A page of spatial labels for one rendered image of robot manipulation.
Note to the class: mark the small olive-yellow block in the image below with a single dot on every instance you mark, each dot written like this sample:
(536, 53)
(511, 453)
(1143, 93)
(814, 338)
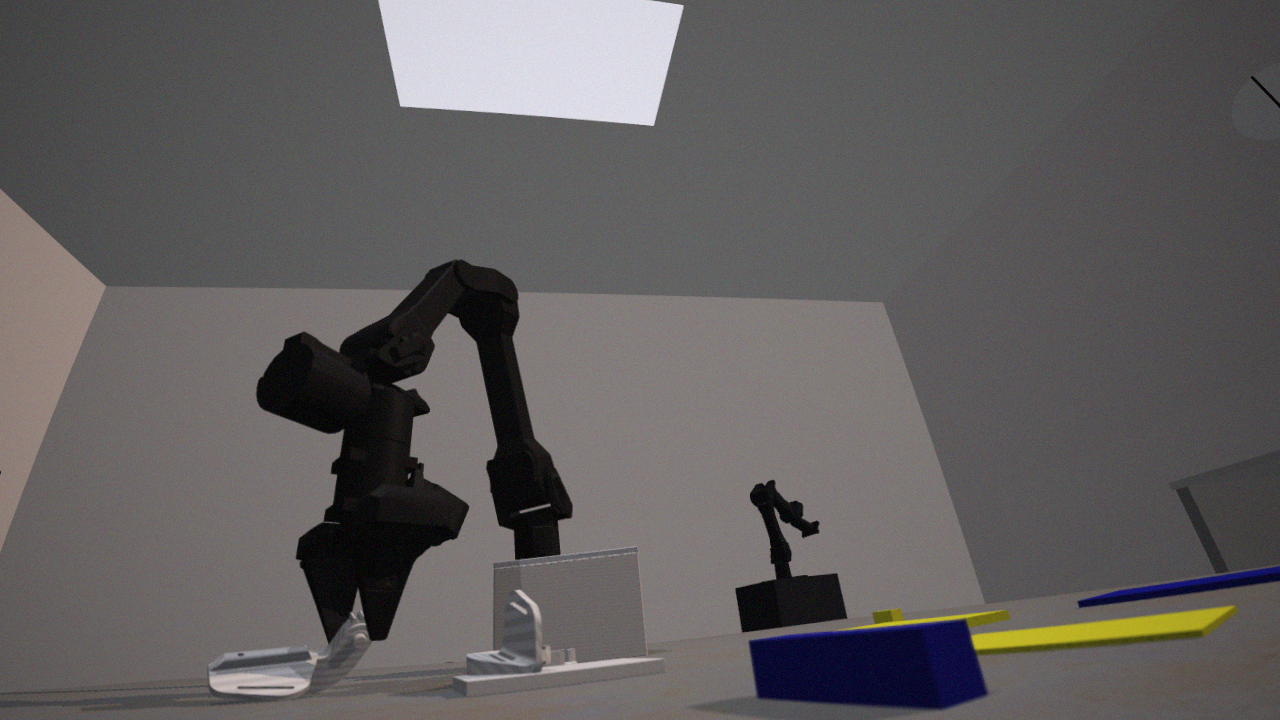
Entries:
(890, 615)

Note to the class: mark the blue rectangular plate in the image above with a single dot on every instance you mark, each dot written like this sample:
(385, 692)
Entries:
(1265, 575)

